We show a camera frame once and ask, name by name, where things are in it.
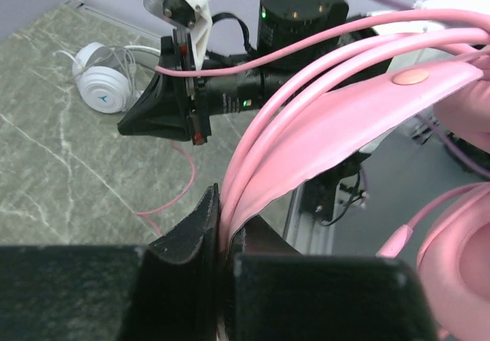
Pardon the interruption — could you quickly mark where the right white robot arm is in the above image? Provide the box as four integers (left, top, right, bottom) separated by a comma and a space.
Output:
118, 0, 445, 145

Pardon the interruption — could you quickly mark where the front aluminium rail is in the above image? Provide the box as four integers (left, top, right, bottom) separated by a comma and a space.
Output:
283, 185, 335, 255

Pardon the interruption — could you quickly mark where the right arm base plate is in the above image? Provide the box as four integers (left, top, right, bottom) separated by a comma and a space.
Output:
299, 152, 368, 227

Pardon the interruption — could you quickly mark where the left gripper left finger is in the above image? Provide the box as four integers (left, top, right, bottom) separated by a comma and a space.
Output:
149, 184, 220, 265

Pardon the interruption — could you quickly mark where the aluminium rail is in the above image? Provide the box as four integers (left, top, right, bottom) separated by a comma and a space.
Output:
65, 0, 160, 41
283, 185, 335, 255

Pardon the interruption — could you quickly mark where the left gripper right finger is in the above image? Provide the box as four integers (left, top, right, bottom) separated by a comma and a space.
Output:
229, 216, 299, 255

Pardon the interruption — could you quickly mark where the right side aluminium rail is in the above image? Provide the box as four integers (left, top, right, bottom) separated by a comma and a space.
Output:
65, 0, 160, 41

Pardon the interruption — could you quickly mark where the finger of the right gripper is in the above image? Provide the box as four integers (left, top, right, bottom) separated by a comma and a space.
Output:
117, 74, 191, 142

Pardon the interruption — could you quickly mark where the white headset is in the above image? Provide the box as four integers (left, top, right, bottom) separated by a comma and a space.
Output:
53, 41, 160, 114

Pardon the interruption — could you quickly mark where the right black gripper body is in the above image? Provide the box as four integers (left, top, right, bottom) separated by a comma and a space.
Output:
160, 29, 211, 146

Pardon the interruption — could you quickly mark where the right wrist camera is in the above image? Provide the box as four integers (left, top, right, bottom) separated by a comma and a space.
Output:
143, 0, 212, 70

